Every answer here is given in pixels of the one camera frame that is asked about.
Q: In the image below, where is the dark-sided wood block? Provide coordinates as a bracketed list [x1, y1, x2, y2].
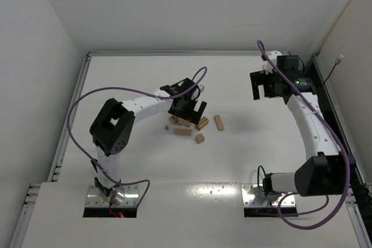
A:
[195, 117, 209, 131]

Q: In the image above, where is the wood plank block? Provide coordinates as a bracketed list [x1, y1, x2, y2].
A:
[177, 118, 185, 125]

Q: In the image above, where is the long wood block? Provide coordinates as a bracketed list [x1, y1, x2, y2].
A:
[214, 114, 224, 131]
[174, 128, 192, 136]

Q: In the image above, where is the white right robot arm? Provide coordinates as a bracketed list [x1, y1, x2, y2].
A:
[250, 51, 356, 197]

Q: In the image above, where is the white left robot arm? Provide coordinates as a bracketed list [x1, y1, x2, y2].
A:
[90, 78, 207, 197]

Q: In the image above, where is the wood cube with letter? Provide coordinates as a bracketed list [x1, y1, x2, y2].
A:
[169, 116, 178, 124]

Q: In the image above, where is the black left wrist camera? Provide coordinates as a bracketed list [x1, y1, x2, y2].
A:
[191, 85, 205, 100]

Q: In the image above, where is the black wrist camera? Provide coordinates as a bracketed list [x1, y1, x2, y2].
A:
[191, 85, 205, 100]
[277, 55, 301, 80]

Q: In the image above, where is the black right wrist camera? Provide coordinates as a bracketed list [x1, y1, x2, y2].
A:
[277, 55, 301, 80]

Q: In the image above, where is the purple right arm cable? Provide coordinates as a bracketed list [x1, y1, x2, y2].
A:
[256, 39, 351, 229]

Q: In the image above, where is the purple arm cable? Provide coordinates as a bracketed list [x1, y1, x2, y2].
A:
[66, 66, 209, 208]
[256, 39, 351, 229]

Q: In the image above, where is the black cable with white plug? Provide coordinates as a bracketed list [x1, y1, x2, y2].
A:
[321, 53, 345, 88]

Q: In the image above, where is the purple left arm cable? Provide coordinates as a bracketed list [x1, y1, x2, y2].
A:
[66, 66, 209, 208]

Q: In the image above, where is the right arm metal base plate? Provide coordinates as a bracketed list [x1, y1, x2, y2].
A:
[241, 184, 287, 209]

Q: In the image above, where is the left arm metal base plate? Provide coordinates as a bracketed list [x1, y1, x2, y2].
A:
[85, 185, 139, 209]

